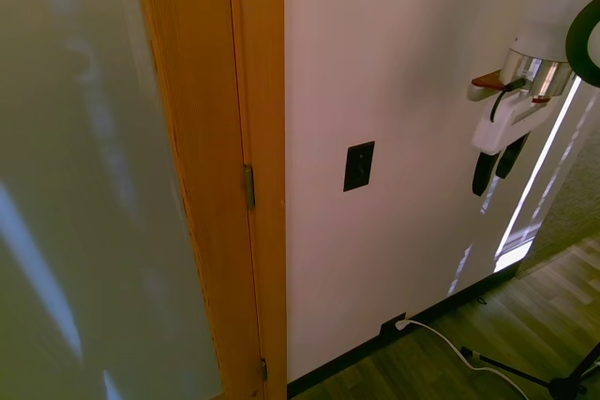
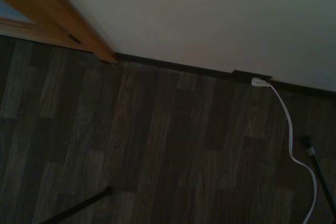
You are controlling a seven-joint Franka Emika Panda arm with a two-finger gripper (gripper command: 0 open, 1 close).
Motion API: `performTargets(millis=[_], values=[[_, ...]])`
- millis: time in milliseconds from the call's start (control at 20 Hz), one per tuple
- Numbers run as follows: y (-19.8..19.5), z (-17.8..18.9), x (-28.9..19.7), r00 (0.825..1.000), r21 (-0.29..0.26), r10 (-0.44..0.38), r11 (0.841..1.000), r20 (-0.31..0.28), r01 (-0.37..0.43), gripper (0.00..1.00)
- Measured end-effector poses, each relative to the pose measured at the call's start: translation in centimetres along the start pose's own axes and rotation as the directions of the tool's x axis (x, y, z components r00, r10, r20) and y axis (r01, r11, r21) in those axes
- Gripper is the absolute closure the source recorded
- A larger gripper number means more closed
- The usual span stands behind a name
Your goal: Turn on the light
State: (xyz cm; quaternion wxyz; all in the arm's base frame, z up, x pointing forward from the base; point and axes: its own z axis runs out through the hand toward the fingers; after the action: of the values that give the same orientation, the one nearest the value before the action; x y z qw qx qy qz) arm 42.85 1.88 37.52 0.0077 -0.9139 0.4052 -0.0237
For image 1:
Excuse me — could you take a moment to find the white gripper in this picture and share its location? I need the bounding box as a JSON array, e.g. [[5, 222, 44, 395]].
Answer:
[[471, 94, 561, 198]]

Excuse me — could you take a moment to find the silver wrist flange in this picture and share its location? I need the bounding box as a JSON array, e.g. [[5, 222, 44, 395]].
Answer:
[[499, 49, 576, 101]]

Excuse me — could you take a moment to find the black baseboard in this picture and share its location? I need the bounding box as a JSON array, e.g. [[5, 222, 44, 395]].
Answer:
[[286, 262, 521, 400]]

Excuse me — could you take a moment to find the black tripod stand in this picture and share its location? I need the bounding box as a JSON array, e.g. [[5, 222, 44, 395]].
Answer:
[[460, 341, 600, 400]]

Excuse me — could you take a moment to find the frosted glass wooden door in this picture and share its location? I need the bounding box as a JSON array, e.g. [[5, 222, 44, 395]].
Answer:
[[0, 0, 264, 400]]

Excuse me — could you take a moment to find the black camera cable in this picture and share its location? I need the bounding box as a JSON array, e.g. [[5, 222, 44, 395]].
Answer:
[[489, 76, 526, 123]]

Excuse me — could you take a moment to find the wrist camera with brown mount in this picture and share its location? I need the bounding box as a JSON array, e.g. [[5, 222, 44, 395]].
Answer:
[[466, 70, 505, 102]]

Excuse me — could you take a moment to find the black light switch plate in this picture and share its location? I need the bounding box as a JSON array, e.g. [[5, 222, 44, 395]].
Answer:
[[342, 140, 376, 193]]

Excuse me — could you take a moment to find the black ring light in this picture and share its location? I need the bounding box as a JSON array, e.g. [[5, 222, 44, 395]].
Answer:
[[564, 0, 600, 89]]

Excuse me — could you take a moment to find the white power cord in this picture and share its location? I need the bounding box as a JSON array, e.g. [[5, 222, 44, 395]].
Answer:
[[395, 319, 527, 400]]

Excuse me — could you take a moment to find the wooden door frame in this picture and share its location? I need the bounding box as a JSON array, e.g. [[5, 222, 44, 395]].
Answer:
[[226, 0, 288, 400]]

